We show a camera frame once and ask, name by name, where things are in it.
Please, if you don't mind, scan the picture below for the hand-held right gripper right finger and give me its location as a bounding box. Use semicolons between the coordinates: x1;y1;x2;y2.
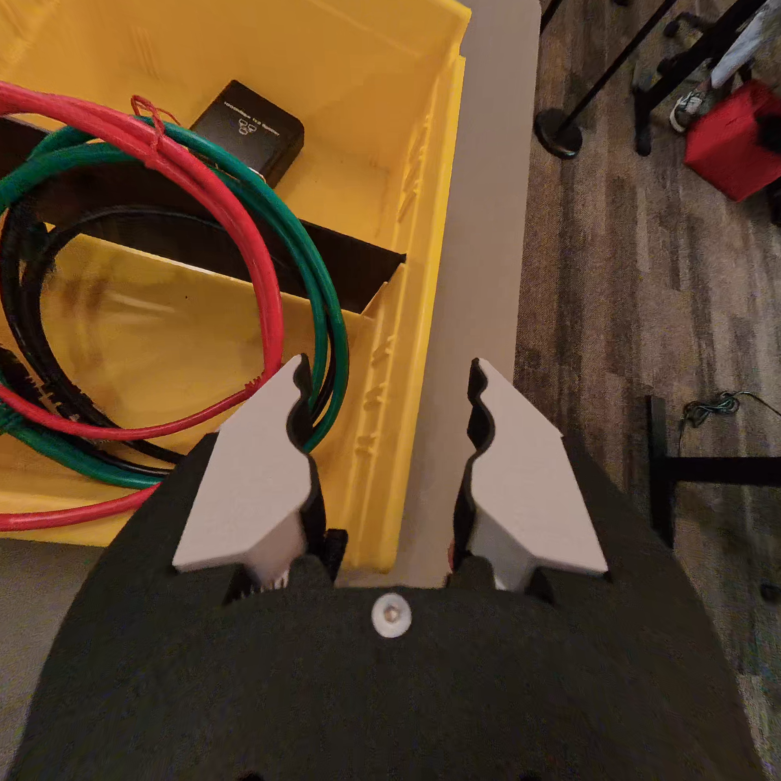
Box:
454;358;610;591

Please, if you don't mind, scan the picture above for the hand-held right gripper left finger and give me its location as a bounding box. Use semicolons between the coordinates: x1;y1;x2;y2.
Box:
172;354;325;577

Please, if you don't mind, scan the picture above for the red ethernet cable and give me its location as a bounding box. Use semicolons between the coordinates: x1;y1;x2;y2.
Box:
0;81;285;533

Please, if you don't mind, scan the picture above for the green ethernet cable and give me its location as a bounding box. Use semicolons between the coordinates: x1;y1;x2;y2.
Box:
0;116;350;489

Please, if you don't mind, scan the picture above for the yellow plastic bin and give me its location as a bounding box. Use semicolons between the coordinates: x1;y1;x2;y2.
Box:
0;0;472;573

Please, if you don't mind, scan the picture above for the black ethernet splitter box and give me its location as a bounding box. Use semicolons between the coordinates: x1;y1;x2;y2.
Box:
189;79;305;189

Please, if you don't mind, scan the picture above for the black metal floor stand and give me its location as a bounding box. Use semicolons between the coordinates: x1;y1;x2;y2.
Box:
647;395;781;548

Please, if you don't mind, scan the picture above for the whiteboard sign on stand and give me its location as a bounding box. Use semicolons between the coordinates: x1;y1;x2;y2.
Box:
534;0;679;161

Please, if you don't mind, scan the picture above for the red twist tie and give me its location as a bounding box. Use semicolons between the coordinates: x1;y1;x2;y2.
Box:
129;94;184;170

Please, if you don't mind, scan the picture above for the red bag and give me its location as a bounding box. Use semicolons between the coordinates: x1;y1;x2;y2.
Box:
683;79;781;203

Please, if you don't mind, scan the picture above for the wooden table with black legs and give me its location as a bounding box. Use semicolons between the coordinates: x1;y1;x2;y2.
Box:
633;0;771;157

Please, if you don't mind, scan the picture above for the thin green cord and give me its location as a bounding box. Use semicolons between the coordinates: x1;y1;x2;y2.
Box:
682;390;781;428

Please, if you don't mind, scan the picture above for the black ethernet cable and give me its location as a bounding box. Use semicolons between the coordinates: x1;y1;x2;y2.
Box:
0;204;336;477

